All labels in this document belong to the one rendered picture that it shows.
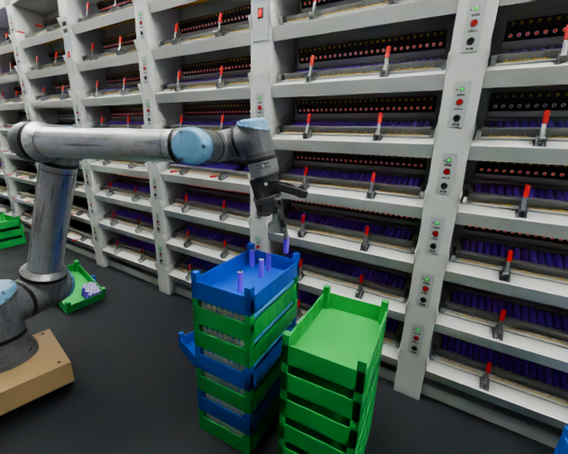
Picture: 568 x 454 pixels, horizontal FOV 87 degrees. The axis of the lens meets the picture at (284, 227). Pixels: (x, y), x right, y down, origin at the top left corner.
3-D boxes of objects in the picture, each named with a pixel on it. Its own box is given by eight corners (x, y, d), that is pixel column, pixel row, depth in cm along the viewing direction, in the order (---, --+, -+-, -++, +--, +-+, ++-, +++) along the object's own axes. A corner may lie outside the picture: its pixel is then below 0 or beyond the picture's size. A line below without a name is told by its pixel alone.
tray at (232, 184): (252, 194, 134) (247, 174, 128) (162, 180, 163) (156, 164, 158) (275, 174, 147) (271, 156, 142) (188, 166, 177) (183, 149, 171)
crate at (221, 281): (251, 317, 77) (251, 289, 75) (191, 296, 86) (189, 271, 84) (298, 274, 103) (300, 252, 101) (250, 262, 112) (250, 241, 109)
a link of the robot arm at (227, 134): (187, 134, 85) (227, 123, 82) (205, 136, 96) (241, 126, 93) (196, 167, 87) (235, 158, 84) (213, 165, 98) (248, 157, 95)
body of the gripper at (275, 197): (260, 213, 99) (250, 177, 95) (285, 207, 98) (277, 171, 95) (259, 220, 91) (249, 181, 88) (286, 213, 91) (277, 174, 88)
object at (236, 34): (253, 44, 117) (245, 1, 110) (153, 59, 147) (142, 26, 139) (279, 38, 131) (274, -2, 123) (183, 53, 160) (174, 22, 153)
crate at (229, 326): (251, 343, 79) (251, 317, 77) (192, 322, 88) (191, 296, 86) (297, 295, 105) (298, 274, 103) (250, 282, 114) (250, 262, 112)
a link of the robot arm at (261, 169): (276, 156, 94) (277, 158, 85) (279, 171, 96) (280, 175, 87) (248, 162, 95) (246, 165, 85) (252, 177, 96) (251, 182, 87)
